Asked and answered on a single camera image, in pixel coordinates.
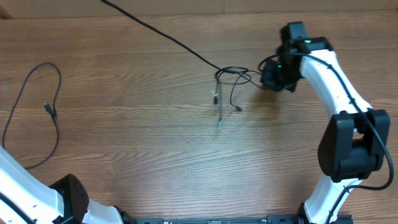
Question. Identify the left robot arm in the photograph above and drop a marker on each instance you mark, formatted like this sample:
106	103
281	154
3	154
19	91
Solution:
24	199

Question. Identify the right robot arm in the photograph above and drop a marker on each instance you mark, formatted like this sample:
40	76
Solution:
354	142

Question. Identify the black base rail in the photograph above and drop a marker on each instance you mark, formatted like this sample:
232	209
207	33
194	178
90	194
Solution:
214	221

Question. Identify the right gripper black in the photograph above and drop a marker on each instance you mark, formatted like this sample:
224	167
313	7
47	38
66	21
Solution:
268	83

